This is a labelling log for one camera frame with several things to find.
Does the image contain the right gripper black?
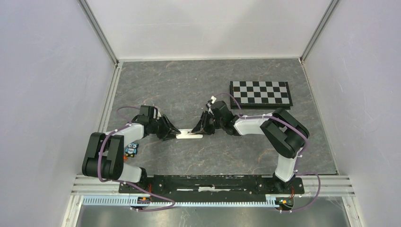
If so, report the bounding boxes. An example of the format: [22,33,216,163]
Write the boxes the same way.
[192,111,224,136]

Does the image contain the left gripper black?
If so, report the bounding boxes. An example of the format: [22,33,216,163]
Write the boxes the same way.
[149,114,181,141]

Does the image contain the white remote control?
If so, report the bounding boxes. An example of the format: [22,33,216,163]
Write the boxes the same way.
[175,130,203,140]

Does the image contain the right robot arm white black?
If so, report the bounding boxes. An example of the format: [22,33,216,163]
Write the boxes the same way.
[191,101,310,193]

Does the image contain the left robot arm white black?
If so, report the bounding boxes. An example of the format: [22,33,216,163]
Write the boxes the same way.
[81,105,181,193]

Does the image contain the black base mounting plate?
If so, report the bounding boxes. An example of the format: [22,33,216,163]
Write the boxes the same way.
[119,175,305,203]

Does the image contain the black white chessboard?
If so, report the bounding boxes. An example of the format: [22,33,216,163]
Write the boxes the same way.
[229,81,293,110]

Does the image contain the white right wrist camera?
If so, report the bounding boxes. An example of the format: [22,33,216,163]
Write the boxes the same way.
[206,96,217,109]

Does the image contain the white slotted cable duct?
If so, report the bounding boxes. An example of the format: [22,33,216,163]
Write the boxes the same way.
[82,195,292,208]

